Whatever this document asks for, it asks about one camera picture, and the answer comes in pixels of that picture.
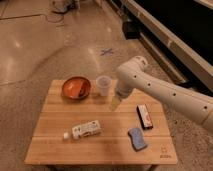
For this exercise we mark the blue sponge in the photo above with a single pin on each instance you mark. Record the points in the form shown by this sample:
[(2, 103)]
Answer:
[(137, 140)]

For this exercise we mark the white device with cable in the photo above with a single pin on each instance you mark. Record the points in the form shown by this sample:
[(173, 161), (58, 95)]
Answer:
[(62, 6)]

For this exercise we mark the wooden table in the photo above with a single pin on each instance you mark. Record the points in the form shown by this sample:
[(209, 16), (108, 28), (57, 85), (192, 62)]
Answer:
[(112, 146)]

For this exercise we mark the orange bowl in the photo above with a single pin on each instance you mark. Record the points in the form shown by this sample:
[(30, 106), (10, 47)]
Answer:
[(76, 88)]

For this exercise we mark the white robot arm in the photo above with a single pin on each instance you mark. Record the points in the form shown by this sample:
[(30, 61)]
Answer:
[(131, 75)]

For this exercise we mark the clear plastic cup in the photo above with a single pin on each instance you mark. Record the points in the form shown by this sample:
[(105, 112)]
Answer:
[(103, 84)]

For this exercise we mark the black box on floor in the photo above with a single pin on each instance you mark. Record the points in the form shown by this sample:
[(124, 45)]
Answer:
[(130, 31)]

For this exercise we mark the black red rectangular box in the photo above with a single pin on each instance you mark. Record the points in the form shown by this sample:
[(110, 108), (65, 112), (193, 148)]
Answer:
[(144, 117)]

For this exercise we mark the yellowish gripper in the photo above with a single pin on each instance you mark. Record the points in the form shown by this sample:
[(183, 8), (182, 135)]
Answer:
[(115, 103)]

